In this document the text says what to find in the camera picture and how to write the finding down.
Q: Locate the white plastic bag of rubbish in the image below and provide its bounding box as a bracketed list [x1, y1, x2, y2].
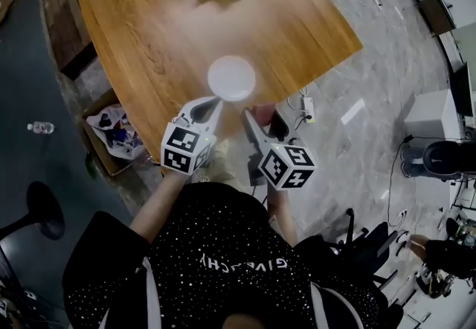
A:
[86, 103, 146, 160]

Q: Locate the person's left forearm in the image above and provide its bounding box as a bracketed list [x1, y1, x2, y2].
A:
[129, 174, 187, 245]

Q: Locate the open cardboard box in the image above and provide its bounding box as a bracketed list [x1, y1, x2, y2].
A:
[80, 87, 150, 176]

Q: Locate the person's black speckled shirt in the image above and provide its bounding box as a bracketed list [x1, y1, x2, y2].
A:
[61, 182, 405, 329]

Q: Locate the wooden table with white legs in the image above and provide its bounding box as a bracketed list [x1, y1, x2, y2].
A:
[75, 0, 364, 165]

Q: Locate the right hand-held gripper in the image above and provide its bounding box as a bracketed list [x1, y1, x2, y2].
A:
[243, 108, 316, 193]

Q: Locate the person's right forearm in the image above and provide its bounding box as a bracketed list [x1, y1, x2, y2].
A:
[266, 188, 298, 249]

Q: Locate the dark wooden slat bench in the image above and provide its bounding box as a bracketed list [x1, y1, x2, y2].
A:
[39, 0, 103, 81]

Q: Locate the dark brown low cabinet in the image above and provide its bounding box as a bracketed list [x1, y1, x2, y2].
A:
[419, 0, 457, 36]

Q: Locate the white cabinet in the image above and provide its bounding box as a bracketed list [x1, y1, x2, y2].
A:
[404, 89, 466, 150]

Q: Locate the white power strip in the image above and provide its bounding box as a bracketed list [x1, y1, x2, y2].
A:
[301, 96, 316, 124]

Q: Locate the black office chair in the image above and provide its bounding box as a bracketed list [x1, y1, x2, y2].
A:
[323, 208, 399, 291]

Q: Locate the black round stool base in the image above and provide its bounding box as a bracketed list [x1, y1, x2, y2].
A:
[0, 181, 66, 241]

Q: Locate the clear plastic water bottle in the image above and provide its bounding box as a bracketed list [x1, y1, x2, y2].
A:
[27, 121, 55, 134]

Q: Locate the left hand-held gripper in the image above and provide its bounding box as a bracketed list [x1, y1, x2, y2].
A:
[160, 96, 224, 176]

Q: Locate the person's beige trouser leg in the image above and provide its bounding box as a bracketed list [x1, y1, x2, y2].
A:
[208, 139, 242, 187]

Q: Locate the white round plate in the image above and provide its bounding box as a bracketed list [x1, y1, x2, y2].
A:
[207, 55, 257, 101]

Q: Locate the person's white shoe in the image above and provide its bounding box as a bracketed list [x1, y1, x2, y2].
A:
[191, 167, 213, 184]

